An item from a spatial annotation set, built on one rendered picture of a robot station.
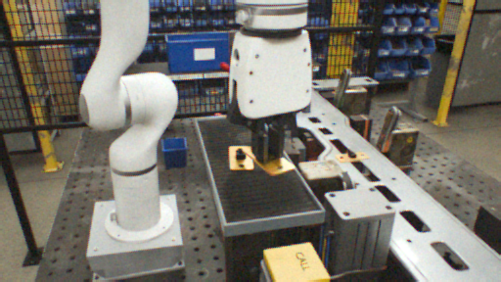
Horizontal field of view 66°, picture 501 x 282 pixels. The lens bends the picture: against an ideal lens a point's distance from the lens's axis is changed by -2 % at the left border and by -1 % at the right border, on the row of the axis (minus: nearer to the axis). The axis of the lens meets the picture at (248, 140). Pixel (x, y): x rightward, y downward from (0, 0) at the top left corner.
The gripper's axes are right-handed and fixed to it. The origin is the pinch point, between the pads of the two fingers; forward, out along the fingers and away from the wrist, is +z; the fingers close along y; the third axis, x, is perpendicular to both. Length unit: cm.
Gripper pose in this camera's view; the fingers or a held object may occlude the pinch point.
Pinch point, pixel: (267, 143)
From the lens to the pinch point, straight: 53.3
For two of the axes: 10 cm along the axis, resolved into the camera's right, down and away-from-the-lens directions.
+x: -4.8, -3.8, 7.9
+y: 8.8, -2.1, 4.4
